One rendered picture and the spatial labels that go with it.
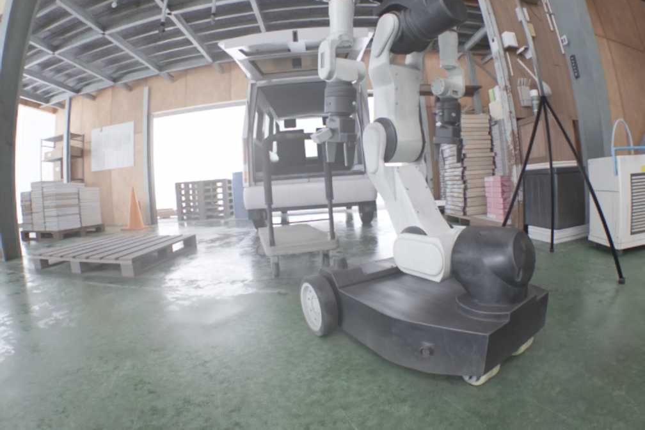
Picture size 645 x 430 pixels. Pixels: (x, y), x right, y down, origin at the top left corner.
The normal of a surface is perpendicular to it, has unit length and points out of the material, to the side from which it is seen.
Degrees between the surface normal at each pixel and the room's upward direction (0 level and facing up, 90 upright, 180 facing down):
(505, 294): 91
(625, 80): 90
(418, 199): 60
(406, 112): 100
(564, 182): 90
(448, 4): 90
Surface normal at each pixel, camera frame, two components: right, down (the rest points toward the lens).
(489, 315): -0.64, 0.05
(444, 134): -0.90, 0.07
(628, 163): -0.24, 0.02
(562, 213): 0.01, 0.00
